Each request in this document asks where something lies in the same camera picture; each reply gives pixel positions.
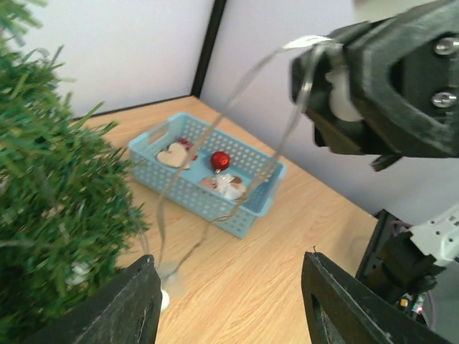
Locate small green christmas tree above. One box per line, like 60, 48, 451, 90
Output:
1, 1, 147, 343

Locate light blue plastic basket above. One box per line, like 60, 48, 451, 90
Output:
128, 112, 288, 239

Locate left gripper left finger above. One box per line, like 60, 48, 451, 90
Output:
24, 254, 162, 344

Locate wooden heart ornament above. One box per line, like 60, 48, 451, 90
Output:
156, 143, 188, 168

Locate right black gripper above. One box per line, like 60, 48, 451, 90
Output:
290, 1, 458, 171

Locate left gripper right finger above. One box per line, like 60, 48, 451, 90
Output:
301, 252, 445, 344

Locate red ball ornament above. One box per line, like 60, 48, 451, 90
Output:
210, 150, 230, 172

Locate fairy light string white beads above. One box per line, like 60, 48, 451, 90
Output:
156, 36, 344, 309

